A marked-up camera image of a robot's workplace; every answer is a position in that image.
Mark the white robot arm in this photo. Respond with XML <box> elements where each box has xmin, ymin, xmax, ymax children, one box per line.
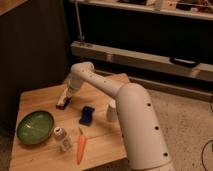
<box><xmin>68</xmin><ymin>62</ymin><xmax>176</xmax><ymax>171</ymax></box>

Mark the blue sponge block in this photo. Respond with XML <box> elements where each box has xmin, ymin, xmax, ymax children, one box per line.
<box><xmin>79</xmin><ymin>106</ymin><xmax>95</xmax><ymax>126</ymax></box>

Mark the white paper cup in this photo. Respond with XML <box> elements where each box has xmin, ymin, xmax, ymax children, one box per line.
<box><xmin>106</xmin><ymin>100</ymin><xmax>117</xmax><ymax>122</ymax></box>

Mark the orange carrot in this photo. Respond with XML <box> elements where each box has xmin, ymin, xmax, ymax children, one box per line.
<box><xmin>77</xmin><ymin>130</ymin><xmax>87</xmax><ymax>164</ymax></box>

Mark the green bowl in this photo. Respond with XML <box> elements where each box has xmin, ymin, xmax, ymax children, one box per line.
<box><xmin>16</xmin><ymin>110</ymin><xmax>54</xmax><ymax>145</ymax></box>

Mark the small white bottle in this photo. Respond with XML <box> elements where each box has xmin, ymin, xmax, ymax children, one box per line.
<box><xmin>53</xmin><ymin>127</ymin><xmax>72</xmax><ymax>152</ymax></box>

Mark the metal pole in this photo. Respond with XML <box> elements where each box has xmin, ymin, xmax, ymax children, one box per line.
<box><xmin>74</xmin><ymin>0</ymin><xmax>85</xmax><ymax>45</ymax></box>

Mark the wooden shelf beam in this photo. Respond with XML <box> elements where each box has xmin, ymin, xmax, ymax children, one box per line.
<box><xmin>71</xmin><ymin>41</ymin><xmax>213</xmax><ymax>82</ymax></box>

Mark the upper shelf with clutter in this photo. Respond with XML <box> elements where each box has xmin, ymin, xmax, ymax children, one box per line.
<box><xmin>69</xmin><ymin>0</ymin><xmax>213</xmax><ymax>21</ymax></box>

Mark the black handle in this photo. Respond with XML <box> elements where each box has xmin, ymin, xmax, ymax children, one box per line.
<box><xmin>169</xmin><ymin>57</ymin><xmax>200</xmax><ymax>68</ymax></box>

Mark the black cable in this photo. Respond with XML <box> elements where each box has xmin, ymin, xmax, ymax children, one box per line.
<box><xmin>200</xmin><ymin>139</ymin><xmax>213</xmax><ymax>171</ymax></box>

